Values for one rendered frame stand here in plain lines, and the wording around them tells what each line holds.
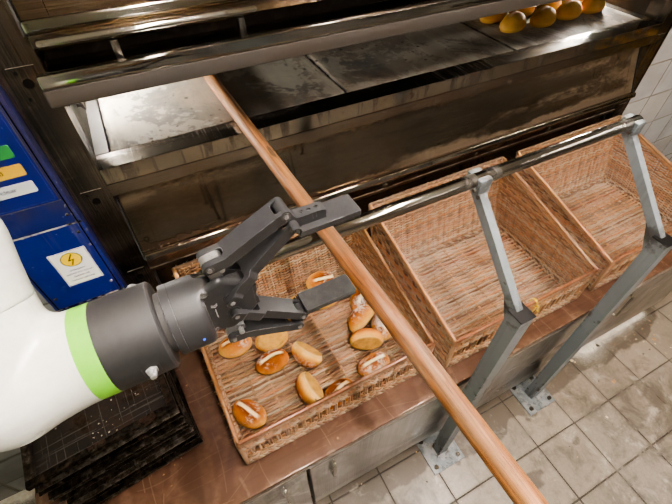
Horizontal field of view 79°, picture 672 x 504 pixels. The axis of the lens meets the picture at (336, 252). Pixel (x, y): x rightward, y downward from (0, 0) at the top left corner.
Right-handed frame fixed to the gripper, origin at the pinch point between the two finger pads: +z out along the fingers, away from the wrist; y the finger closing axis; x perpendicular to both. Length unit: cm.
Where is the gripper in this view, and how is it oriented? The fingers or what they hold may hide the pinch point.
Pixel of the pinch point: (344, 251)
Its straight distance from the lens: 47.7
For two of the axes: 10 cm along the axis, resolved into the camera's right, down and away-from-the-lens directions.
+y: 0.0, 6.7, 7.4
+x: 4.7, 6.6, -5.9
